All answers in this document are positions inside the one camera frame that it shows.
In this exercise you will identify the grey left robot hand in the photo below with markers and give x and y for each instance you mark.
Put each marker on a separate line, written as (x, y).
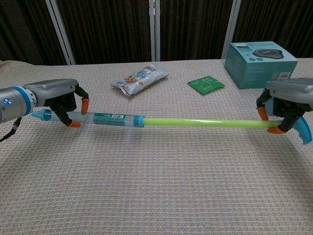
(53, 91)

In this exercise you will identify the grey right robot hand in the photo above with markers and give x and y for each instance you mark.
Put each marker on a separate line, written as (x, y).
(293, 93)

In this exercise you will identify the clear plastic tube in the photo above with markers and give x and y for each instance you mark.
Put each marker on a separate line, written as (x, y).
(110, 119)

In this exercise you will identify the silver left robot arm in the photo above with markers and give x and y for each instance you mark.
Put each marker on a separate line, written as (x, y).
(14, 102)

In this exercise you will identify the large teal speaker box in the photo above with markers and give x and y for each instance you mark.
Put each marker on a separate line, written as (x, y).
(254, 68)

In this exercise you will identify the dark brown pleated curtain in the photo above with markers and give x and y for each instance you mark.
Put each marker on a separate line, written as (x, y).
(110, 29)

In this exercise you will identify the green foil packet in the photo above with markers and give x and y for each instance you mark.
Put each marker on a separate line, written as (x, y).
(206, 84)

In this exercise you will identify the white blue snack bag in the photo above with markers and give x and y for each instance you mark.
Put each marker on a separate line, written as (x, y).
(141, 78)

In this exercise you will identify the beige woven tablecloth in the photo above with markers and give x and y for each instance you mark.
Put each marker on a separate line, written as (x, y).
(146, 186)

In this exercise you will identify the white metal frame post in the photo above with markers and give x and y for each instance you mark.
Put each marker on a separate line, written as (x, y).
(154, 29)
(61, 34)
(231, 27)

